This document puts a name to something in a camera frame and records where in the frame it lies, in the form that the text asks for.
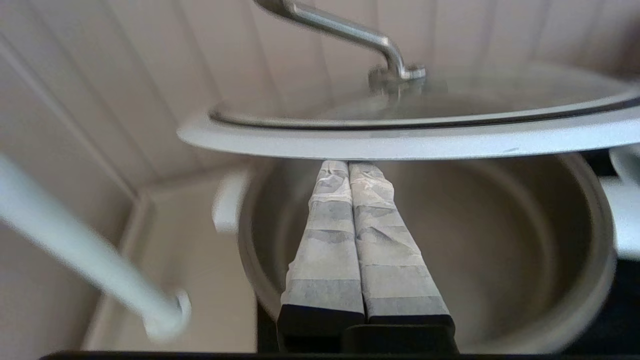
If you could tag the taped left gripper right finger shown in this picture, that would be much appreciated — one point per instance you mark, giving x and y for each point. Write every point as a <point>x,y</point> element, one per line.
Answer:
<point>390,260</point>

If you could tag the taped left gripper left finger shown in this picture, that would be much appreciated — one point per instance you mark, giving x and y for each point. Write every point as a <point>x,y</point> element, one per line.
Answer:
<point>327,250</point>

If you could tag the glass lid with white rim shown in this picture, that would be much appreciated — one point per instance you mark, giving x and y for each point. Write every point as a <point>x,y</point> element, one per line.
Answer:
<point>400,142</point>

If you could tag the white cooking pot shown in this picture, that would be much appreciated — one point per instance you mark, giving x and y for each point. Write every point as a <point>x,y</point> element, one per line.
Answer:
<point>625,210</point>
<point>525,250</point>

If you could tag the black glass induction cooktop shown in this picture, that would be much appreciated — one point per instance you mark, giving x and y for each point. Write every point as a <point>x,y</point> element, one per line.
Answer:
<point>620,310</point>

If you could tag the white round pole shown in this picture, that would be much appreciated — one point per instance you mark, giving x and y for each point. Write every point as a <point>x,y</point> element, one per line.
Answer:
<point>75,245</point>

